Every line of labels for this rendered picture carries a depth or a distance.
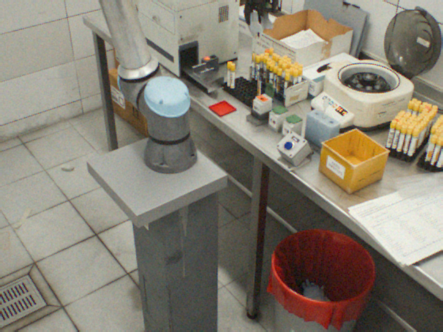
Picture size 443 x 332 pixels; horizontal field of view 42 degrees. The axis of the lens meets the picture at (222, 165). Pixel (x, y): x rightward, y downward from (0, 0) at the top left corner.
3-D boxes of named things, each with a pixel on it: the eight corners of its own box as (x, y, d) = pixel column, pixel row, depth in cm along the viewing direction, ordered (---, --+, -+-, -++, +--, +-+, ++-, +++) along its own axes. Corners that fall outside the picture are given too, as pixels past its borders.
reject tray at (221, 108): (208, 107, 194) (208, 106, 193) (224, 101, 197) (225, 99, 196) (220, 117, 189) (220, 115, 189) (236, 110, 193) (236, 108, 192)
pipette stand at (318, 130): (300, 141, 179) (303, 115, 172) (316, 133, 182) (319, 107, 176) (323, 156, 172) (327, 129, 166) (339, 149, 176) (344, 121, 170)
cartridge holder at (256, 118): (245, 118, 188) (246, 109, 186) (266, 111, 193) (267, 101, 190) (255, 126, 185) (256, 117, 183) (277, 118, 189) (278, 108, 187)
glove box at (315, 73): (293, 88, 205) (296, 64, 199) (341, 69, 216) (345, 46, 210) (318, 103, 197) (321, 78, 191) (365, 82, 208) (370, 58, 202)
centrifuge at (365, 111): (301, 103, 196) (305, 72, 189) (370, 84, 207) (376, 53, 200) (345, 140, 179) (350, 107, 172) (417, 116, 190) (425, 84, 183)
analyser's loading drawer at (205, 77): (176, 69, 211) (176, 56, 208) (191, 64, 214) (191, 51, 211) (208, 92, 198) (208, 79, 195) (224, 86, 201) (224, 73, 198)
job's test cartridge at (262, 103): (252, 114, 188) (253, 97, 184) (263, 110, 190) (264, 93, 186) (259, 119, 186) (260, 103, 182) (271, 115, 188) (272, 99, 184)
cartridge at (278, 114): (268, 126, 185) (269, 109, 181) (279, 122, 187) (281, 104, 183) (276, 132, 182) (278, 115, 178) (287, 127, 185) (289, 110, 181)
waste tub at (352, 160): (316, 170, 167) (320, 142, 161) (350, 155, 173) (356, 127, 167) (349, 195, 158) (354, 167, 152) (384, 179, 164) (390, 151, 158)
